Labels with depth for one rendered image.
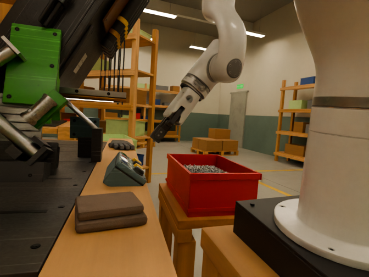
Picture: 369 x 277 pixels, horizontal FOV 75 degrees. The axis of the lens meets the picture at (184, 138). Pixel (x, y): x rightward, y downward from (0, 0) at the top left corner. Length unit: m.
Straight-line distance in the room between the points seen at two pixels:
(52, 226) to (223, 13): 0.57
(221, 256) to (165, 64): 10.00
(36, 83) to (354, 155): 0.67
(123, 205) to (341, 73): 0.34
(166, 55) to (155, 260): 10.17
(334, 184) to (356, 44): 0.17
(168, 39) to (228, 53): 9.97
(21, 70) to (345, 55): 0.68
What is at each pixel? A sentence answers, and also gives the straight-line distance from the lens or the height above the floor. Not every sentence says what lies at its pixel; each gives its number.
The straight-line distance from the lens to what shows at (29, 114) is 0.66.
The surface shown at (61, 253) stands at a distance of 0.34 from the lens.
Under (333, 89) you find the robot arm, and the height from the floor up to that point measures 1.11.
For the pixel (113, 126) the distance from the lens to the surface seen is 3.58.
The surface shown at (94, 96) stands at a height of 1.11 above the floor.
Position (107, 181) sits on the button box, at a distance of 0.56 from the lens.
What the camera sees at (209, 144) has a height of 0.32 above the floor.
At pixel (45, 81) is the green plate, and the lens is 0.71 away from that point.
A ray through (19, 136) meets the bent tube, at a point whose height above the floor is 1.00.
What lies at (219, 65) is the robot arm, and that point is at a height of 1.20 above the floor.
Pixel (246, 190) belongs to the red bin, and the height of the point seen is 0.87.
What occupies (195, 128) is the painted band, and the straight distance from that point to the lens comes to 10.63.
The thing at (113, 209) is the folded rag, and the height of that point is 0.93.
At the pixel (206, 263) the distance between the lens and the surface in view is 0.51.
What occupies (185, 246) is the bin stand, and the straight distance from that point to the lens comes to 0.69.
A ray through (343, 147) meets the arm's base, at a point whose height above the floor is 1.04.
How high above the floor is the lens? 1.07
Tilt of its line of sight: 5 degrees down
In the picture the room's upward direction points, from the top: 4 degrees clockwise
